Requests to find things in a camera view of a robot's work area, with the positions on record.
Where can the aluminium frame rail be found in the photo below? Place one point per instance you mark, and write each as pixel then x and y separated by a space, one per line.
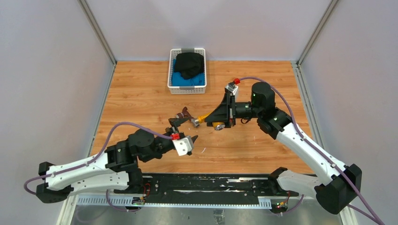
pixel 136 200

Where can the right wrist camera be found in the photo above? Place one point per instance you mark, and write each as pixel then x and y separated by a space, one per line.
pixel 232 89

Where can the blue cloth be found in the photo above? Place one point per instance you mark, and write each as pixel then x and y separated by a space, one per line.
pixel 178 80

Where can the black cloth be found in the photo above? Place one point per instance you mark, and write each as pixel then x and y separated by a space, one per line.
pixel 189 64

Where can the brown faucet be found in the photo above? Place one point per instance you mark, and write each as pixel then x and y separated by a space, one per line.
pixel 185 114

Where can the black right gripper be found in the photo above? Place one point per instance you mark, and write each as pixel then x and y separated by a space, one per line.
pixel 225 112

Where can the silver pipe fitting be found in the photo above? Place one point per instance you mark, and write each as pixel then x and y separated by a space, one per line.
pixel 195 122

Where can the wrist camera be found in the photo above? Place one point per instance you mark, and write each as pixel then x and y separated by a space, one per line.
pixel 183 146
pixel 232 89

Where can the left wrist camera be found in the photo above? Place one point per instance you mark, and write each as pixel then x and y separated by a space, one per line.
pixel 183 146

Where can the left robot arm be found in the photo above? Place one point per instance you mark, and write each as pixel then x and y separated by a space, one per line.
pixel 115 167

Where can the white plastic basket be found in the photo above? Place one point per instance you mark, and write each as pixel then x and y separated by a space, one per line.
pixel 179 90

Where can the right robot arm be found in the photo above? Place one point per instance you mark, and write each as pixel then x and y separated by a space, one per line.
pixel 304 143

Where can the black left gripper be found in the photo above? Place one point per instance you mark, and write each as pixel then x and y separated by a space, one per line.
pixel 175 123

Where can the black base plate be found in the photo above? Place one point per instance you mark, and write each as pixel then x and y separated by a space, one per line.
pixel 207 188

